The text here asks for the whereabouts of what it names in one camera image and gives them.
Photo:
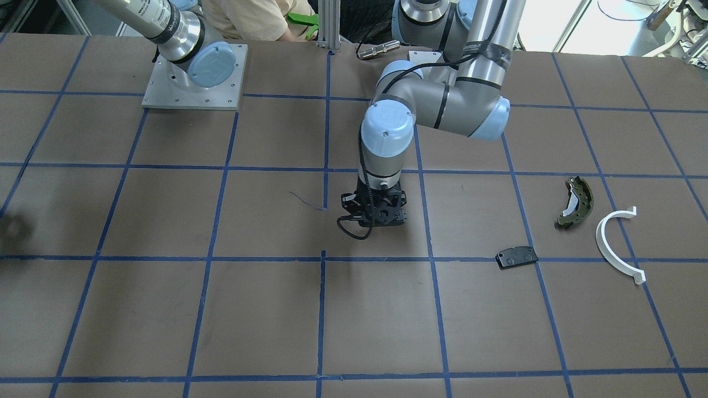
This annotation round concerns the person in beige shirt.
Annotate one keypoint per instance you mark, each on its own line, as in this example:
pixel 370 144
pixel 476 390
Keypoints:
pixel 257 20

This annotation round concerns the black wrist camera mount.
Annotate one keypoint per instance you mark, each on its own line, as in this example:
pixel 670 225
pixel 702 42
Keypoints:
pixel 388 207

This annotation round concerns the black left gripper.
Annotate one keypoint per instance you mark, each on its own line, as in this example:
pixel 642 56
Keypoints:
pixel 349 202

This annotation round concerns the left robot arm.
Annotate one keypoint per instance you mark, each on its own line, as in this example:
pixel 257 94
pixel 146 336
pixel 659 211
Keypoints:
pixel 459 93

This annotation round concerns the aluminium frame post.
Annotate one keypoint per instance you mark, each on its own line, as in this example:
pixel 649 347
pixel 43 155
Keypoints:
pixel 328 35

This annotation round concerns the black brake pad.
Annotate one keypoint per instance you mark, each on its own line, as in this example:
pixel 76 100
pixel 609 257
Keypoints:
pixel 516 256

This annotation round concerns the olive green brake shoe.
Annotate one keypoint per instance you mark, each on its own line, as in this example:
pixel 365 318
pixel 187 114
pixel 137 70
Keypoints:
pixel 580 203

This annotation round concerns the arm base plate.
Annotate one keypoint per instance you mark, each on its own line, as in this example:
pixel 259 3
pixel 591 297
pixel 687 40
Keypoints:
pixel 419 57
pixel 170 87

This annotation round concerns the white curved plastic bracket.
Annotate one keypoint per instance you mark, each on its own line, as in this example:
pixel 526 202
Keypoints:
pixel 609 254

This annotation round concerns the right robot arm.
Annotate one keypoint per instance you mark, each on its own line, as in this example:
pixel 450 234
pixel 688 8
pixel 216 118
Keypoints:
pixel 182 36

